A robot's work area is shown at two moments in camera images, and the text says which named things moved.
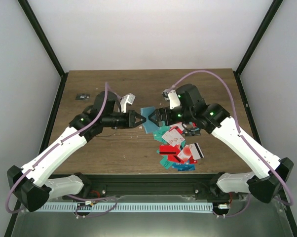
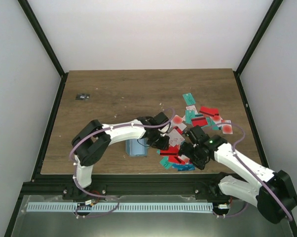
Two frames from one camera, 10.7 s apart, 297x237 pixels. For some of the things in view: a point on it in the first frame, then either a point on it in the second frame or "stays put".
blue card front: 183,166 stays put
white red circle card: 173,137 stays put
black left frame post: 34,22 stays put
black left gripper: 130,122 to 162,145
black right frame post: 272,11 stays put
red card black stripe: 168,150 stays put
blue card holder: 149,126 to 137,147
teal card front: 167,164 stays put
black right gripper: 161,112 to 185,149
